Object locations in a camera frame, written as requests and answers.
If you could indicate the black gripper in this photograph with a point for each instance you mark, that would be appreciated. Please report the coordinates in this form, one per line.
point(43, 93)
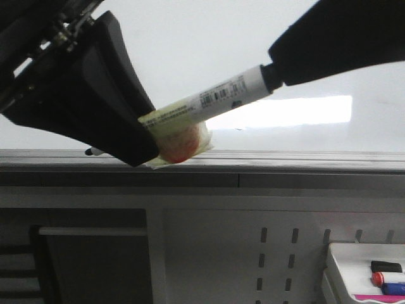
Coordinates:
point(91, 94)

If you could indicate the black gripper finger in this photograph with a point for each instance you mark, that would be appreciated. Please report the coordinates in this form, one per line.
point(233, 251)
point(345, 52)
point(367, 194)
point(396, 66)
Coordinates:
point(339, 36)

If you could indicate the white whiteboard marker with tape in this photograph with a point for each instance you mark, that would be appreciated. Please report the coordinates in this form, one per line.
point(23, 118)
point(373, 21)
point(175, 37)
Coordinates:
point(180, 130)

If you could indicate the dark shelf unit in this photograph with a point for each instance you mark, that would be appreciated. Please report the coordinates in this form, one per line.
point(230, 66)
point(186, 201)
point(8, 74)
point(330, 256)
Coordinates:
point(74, 256)

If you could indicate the grey perforated stand panel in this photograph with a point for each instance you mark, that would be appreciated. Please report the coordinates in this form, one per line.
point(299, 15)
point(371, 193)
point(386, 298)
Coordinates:
point(262, 246)

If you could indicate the white marker tray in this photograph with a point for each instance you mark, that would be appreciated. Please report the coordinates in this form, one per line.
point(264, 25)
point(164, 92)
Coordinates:
point(348, 270)

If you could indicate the red capped marker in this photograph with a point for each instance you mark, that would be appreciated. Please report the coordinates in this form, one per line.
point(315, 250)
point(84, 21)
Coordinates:
point(380, 278)

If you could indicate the blue capped marker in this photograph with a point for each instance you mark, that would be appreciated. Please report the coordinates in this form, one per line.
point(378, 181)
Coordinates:
point(393, 289)

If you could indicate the pink eraser edge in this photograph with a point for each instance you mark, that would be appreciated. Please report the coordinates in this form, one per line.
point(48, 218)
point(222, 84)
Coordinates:
point(379, 298)

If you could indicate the white whiteboard with metal frame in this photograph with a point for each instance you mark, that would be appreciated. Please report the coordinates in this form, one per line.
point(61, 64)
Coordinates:
point(181, 48)

